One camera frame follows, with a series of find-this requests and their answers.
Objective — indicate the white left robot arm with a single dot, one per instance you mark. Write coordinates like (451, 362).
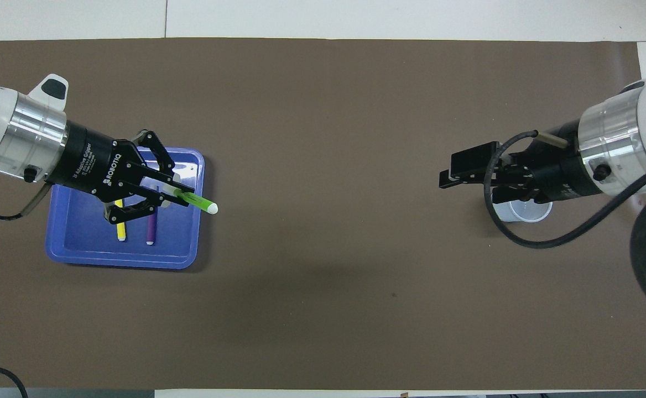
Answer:
(8, 127)

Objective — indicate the brown table mat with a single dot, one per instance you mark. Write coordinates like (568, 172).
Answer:
(323, 166)

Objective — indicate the blue plastic tray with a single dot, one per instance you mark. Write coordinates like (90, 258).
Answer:
(179, 243)

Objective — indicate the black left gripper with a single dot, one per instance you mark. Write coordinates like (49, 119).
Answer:
(96, 163)

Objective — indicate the clear plastic cup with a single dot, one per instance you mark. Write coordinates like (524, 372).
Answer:
(527, 213)

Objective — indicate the yellow marker pen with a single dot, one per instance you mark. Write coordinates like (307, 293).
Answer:
(121, 232)

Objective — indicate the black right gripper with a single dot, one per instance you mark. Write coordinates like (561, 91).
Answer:
(561, 171)

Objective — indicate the purple marker pen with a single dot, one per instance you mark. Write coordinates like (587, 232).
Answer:
(151, 229)

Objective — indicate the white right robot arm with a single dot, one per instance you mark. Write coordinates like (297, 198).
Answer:
(633, 127)

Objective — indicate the green marker pen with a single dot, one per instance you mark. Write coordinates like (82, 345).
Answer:
(204, 205)

